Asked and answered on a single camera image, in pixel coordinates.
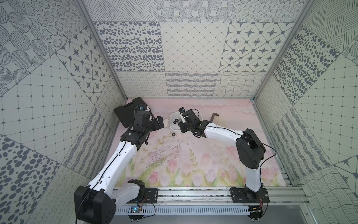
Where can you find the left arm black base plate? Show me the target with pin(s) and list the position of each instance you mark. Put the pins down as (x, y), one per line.
(146, 195)

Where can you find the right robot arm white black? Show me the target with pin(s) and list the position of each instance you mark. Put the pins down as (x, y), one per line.
(250, 149)

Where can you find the black plastic tool case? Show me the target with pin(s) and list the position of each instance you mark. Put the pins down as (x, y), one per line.
(125, 113)

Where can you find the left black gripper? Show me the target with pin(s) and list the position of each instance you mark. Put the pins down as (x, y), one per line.
(156, 122)

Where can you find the black hex allen key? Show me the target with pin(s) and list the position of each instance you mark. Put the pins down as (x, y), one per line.
(213, 116)

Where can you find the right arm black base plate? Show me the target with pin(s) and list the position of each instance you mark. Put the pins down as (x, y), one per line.
(245, 195)

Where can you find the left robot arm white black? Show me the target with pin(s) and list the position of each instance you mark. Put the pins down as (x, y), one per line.
(97, 202)

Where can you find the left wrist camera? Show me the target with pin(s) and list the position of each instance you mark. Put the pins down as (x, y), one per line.
(142, 119)

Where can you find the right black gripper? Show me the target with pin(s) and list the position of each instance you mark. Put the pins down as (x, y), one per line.
(182, 130)

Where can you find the white slotted cable duct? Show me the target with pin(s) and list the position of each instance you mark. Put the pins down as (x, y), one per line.
(183, 210)

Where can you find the white plastic storage box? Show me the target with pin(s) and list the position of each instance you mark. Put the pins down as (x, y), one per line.
(173, 126)

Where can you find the aluminium mounting rail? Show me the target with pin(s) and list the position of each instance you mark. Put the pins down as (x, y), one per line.
(221, 195)

